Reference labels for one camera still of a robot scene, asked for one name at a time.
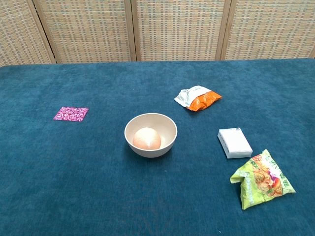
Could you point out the pink patterned packet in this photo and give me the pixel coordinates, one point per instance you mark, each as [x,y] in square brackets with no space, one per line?
[71,114]

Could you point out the beige round bowl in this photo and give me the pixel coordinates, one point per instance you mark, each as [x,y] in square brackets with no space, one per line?
[150,120]

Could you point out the orange fruit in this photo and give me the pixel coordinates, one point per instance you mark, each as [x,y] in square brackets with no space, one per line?
[147,138]

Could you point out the orange and white snack bag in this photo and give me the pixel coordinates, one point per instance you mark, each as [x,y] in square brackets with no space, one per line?
[201,100]

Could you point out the white tissue pack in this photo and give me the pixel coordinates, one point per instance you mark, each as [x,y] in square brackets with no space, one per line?
[235,142]

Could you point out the blue carpet table cover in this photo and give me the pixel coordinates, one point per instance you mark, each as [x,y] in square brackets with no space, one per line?
[98,184]

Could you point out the woven bamboo folding screen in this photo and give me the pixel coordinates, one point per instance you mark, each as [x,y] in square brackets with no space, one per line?
[177,29]

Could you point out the green snack bag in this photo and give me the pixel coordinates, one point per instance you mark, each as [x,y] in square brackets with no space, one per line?
[263,182]

